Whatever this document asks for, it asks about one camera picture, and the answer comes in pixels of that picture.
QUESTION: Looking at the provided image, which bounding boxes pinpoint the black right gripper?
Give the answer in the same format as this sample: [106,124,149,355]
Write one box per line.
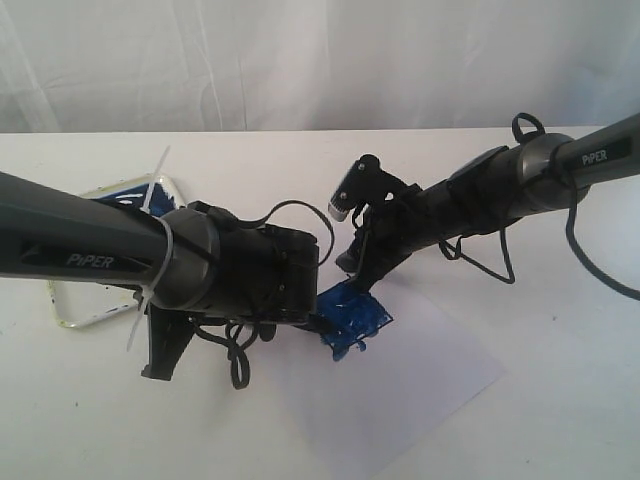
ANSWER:
[335,184,422,293]

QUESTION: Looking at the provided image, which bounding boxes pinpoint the black paintbrush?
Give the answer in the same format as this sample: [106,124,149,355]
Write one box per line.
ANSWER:
[295,314,334,335]

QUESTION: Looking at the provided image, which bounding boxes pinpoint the white backdrop curtain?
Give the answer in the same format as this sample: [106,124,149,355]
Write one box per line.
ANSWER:
[1,1,639,133]

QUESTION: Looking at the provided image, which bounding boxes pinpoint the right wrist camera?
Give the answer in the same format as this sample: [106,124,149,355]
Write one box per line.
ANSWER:
[328,154,407,222]

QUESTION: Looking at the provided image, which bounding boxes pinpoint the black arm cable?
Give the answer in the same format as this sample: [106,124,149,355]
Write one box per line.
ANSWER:
[437,113,640,301]
[194,199,336,391]

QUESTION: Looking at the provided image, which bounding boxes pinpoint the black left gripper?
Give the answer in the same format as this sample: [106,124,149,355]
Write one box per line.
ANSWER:
[141,305,315,381]

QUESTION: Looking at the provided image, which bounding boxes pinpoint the white paper sheet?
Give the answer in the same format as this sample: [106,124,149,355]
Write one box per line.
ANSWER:
[246,253,510,468]

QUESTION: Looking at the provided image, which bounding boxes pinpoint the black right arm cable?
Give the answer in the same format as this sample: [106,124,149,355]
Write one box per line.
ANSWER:
[437,113,640,301]

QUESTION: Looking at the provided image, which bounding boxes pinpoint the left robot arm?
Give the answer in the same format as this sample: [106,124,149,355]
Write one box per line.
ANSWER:
[1,174,324,389]

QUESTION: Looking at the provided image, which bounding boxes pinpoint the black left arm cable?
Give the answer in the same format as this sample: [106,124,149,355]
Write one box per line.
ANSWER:
[194,199,336,391]

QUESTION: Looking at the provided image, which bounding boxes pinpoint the white paint tray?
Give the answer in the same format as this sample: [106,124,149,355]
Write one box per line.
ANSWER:
[46,174,186,328]

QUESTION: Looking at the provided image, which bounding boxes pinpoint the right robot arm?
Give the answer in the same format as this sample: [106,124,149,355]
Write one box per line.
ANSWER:
[329,113,639,300]

